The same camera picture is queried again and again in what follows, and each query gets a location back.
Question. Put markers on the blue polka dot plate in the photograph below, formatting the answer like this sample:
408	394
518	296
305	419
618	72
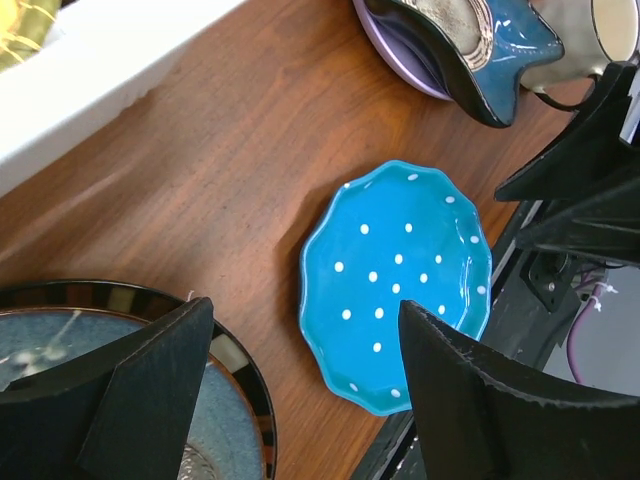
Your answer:
400	232

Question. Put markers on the lavender plate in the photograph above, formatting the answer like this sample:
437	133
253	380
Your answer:
411	68

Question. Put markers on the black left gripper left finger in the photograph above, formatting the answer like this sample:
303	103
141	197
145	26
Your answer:
122	411

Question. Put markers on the blue star-shaped dish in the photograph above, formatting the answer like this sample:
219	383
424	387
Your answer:
480	49

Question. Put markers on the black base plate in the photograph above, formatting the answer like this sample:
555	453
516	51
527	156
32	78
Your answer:
520	326

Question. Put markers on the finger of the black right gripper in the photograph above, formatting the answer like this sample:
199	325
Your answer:
575	159
602	227

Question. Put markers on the white plastic bin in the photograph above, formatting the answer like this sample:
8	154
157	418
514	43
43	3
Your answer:
98	59

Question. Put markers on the grey blue ceramic plate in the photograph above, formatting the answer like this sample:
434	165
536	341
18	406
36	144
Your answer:
224	429

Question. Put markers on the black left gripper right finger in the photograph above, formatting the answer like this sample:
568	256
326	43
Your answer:
482	415

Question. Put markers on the black gold striped plate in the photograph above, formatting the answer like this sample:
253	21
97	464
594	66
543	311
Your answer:
144	305

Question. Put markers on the woven bamboo plate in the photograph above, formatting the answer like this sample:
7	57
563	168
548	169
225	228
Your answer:
24	27

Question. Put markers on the cream ceramic mug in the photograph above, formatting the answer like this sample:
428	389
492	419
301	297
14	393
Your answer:
593	33

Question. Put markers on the clear glass plate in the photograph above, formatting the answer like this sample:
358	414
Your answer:
194	466

